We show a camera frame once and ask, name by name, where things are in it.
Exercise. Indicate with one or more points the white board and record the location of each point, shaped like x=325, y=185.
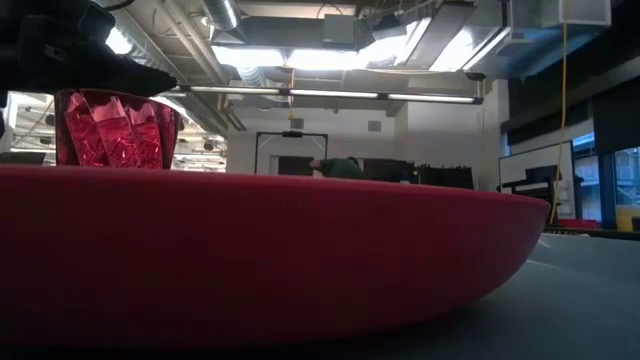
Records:
x=515, y=167

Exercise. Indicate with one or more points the yellow bin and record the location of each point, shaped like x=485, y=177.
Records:
x=627, y=219

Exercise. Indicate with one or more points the black arch frame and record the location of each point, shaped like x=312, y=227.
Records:
x=291, y=134

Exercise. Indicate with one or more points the long LED light bar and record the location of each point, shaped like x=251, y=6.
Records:
x=330, y=93

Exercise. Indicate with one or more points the red faceted plastic cup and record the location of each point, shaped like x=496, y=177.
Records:
x=115, y=135

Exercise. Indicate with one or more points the silver ventilation duct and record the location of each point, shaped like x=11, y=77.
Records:
x=222, y=12

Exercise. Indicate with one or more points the pink round plate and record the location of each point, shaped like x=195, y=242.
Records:
x=250, y=250

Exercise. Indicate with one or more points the row of black monitors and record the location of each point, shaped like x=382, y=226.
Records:
x=440, y=177

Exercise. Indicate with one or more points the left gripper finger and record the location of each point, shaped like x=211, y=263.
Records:
x=135, y=80

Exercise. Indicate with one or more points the red bin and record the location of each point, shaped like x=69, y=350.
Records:
x=580, y=224

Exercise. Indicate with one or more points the grey ceiling box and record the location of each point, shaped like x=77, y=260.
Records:
x=339, y=29

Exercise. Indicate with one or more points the person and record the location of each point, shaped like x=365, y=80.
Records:
x=342, y=168

